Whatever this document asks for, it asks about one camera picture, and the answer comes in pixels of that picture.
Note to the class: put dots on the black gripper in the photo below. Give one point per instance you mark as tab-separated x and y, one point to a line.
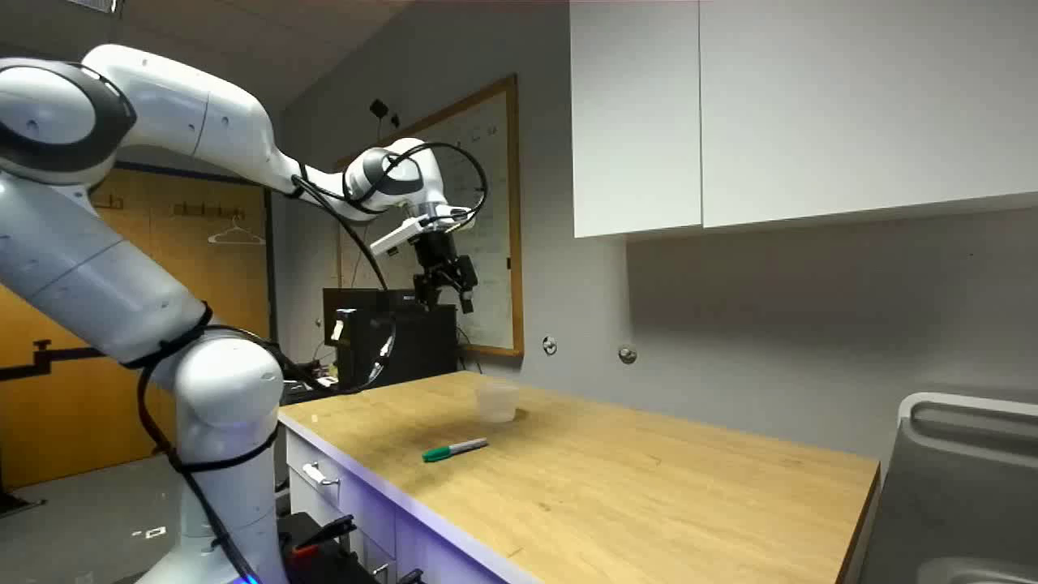
435	258

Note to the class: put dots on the green capped marker pen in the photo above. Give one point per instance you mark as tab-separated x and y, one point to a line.
457	448

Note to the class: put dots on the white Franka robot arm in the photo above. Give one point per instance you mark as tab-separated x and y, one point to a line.
98	270

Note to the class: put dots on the black monitor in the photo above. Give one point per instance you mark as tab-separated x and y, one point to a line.
394	341

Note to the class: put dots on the wood framed whiteboard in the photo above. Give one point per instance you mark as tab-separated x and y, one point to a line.
476	214

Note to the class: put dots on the white drawer cabinet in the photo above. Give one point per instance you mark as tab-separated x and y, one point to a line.
357	504

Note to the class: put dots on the narrow white cabinet door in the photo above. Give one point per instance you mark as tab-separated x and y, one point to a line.
636	115

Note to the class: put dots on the black and red tool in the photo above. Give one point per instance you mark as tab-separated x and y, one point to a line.
315	542

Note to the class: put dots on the wooden door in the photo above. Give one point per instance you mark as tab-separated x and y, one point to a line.
165	313

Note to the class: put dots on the grey dish rack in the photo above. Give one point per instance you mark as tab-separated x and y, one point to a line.
957	487

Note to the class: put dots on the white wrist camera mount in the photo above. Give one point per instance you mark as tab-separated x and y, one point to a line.
403	230

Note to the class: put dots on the round metal wall fixture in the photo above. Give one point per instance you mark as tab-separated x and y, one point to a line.
628	354
550	344

